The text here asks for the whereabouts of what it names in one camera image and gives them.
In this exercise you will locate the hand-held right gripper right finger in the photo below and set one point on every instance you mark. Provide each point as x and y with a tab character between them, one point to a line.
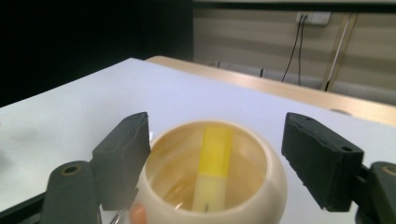
320	161

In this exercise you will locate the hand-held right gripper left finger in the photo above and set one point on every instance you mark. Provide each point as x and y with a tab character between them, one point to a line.
121	161

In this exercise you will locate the cream round pen holder cup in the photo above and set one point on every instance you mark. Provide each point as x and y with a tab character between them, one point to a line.
271	193

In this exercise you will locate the yellow highlighter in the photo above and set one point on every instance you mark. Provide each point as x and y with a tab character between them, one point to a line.
214	155

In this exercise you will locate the black curtain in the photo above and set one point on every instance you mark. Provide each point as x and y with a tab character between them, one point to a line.
77	37

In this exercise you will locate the black horizontal bar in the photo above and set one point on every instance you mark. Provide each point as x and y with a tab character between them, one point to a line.
280	6

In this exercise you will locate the white wall outlet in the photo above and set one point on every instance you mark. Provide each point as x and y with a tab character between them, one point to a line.
314	18

